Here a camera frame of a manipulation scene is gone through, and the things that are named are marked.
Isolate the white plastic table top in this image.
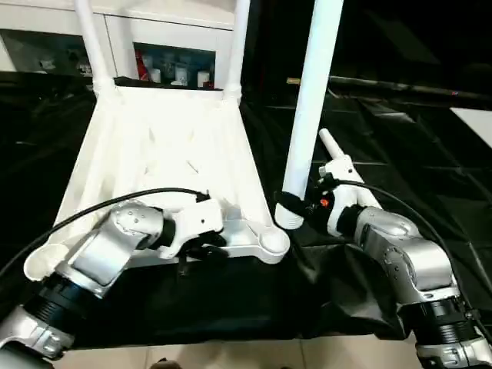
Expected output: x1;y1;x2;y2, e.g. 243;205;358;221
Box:
23;82;291;282

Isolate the white plastic table leg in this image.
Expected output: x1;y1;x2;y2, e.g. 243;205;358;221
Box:
224;0;251;105
274;0;345;231
317;128;382;211
74;0;117;92

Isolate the black work mat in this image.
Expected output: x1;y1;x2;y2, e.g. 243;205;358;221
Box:
0;71;492;349

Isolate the grey metal rod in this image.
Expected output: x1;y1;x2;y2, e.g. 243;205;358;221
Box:
329;75;492;99

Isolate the black backdrop cloth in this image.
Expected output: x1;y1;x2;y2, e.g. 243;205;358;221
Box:
237;0;492;95

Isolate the white sideboard with glass doors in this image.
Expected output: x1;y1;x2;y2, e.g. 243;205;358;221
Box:
0;0;238;90

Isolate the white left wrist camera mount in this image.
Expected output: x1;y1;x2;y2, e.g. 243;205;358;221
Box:
158;198;224;260

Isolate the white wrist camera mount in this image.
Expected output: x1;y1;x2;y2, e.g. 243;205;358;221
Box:
317;155;357;238
158;198;224;260

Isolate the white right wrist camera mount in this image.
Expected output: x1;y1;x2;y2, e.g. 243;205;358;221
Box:
317;155;357;238

